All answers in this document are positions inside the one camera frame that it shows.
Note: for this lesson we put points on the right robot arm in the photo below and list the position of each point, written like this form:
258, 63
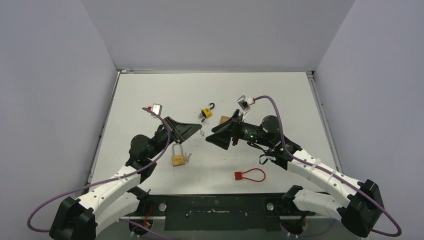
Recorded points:
352, 202

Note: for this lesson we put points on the keys of yellow padlock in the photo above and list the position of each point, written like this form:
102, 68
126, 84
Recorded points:
202, 118

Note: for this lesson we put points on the keys beside long-shackle padlock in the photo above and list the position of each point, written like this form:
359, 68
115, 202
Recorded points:
187, 157

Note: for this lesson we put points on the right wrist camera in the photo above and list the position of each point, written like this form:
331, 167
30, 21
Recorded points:
245, 105

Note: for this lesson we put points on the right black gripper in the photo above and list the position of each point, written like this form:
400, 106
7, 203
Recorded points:
236, 130

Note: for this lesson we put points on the brass padlock long shackle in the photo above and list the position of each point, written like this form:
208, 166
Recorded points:
178, 156

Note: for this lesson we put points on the red cable lock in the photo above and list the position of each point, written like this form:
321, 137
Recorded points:
256, 175

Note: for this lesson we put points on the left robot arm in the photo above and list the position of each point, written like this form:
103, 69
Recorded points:
84, 217

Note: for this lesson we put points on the yellow black padlock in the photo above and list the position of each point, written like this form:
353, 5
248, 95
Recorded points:
207, 112

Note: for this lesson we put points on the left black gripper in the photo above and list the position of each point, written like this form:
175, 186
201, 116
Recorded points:
181, 130

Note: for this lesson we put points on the brass padlock short shackle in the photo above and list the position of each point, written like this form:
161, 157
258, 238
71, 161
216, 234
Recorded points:
224, 119

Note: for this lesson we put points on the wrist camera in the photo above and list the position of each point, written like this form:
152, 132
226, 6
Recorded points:
155, 109
245, 105

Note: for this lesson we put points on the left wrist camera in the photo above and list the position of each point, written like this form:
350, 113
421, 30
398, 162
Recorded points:
155, 109

